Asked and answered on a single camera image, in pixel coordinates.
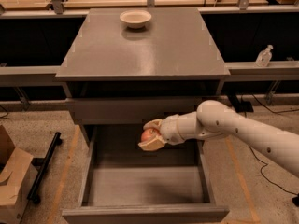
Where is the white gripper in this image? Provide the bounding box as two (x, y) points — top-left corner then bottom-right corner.
(138, 115), (184, 151)

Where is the red apple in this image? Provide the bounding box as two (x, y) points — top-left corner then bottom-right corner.
(141, 128), (160, 142)

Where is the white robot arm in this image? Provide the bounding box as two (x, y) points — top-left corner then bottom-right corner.
(138, 100), (299, 176)

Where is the open grey middle drawer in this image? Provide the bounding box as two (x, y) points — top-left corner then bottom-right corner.
(63, 124), (229, 224)

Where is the grey drawer cabinet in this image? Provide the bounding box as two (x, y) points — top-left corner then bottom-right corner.
(56, 7), (230, 140)

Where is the closed grey top drawer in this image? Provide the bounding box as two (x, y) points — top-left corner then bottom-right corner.
(64, 95), (219, 126)

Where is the white bowl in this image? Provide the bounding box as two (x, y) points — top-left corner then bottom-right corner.
(120, 10), (151, 29)

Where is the black bar stand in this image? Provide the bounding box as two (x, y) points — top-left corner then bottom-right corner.
(27, 132), (63, 204)

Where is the clear sanitizer bottle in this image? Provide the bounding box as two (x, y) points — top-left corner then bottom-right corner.
(255, 45), (273, 67)

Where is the cardboard box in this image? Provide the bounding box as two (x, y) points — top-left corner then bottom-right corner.
(0, 125), (37, 224)

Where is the grey metal rail frame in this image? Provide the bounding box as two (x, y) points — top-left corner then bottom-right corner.
(1, 8), (299, 86)

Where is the black floor cable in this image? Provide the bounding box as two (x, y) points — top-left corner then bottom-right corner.
(239, 94), (299, 207)

